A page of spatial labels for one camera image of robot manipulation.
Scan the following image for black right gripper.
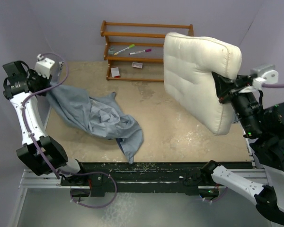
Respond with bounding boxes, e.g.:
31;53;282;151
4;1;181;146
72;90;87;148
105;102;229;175
212;67;262;135

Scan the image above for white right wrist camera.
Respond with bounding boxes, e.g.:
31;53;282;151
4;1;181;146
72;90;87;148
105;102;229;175
239;64;279;93

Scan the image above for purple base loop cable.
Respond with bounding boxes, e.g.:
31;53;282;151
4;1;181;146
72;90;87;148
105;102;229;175
61;171;118;209

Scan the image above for pale green small clips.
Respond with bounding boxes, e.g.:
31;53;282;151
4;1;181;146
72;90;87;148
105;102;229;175
108;48;115;54

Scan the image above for wooden slatted rack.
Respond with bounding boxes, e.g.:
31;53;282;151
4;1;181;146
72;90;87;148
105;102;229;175
100;20;194;82

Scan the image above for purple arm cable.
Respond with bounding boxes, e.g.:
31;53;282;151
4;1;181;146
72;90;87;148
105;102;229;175
21;52;70;180
261;82;284;89

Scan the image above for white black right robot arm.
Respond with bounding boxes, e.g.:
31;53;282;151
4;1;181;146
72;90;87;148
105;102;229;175
201;73;284;226

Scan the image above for cream white pillow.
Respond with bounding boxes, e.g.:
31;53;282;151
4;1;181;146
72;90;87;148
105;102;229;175
163;32;242;135

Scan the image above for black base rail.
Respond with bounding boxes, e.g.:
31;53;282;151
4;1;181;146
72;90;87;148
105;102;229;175
61;162;222;200

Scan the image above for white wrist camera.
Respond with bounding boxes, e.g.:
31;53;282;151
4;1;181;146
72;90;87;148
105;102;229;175
34;54;55;79
239;64;279;93

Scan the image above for blue printed pillowcase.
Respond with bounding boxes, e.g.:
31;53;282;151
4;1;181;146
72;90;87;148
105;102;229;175
46;82;144;164

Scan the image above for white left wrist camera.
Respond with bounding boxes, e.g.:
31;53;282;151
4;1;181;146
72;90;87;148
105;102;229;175
34;54;55;79

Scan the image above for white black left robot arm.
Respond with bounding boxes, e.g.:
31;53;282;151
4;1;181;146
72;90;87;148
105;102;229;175
3;56;88;185

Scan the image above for magenta cap marker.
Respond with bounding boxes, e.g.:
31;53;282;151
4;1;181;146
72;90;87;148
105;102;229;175
129;49;152;55

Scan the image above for white red small box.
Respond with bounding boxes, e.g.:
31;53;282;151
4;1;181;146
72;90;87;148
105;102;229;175
110;67;120;78

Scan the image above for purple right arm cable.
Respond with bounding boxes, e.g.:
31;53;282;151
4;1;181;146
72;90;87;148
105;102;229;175
261;82;284;89

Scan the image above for white red label card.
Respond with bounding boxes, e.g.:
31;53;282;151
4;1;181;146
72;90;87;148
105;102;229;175
132;62;143;69

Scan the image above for green cap marker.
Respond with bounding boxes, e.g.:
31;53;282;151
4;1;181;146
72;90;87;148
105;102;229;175
114;44;135;55

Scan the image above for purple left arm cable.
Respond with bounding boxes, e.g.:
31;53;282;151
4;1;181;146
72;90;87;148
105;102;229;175
21;52;70;180

